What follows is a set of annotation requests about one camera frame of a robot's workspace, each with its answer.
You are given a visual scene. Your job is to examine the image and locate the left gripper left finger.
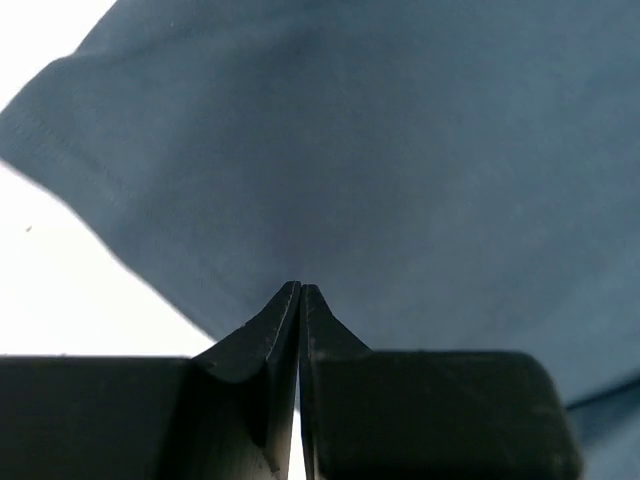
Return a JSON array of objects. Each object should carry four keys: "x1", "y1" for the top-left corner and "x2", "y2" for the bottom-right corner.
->
[{"x1": 169, "y1": 281, "x2": 300, "y2": 479}]

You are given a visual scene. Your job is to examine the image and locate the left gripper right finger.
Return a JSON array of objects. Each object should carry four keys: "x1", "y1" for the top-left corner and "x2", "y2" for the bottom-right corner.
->
[{"x1": 299, "y1": 285, "x2": 390, "y2": 479}]

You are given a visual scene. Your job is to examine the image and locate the blue t shirt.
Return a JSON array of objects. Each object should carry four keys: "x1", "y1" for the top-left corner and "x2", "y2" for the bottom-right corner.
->
[{"x1": 1, "y1": 1, "x2": 639, "y2": 479}]

